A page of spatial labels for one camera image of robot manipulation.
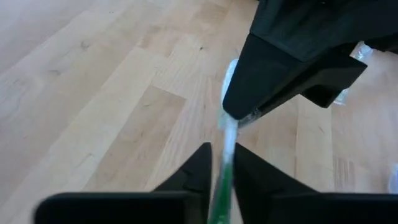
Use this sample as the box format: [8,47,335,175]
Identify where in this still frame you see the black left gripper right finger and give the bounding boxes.
[233,142,318,224]

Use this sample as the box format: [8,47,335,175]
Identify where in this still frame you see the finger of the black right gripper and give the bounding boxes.
[222,32,312,121]
[244,50,368,121]

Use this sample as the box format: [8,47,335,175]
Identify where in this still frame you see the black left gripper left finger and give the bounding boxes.
[153,142,213,224]

